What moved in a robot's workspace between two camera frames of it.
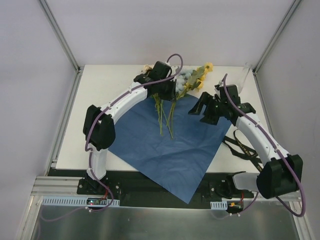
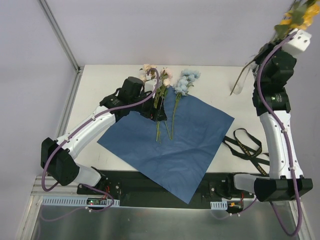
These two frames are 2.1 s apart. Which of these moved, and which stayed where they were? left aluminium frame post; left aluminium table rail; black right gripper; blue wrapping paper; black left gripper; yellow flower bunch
Moved: black right gripper; yellow flower bunch; black left gripper
Stayed: blue wrapping paper; left aluminium frame post; left aluminium table rail
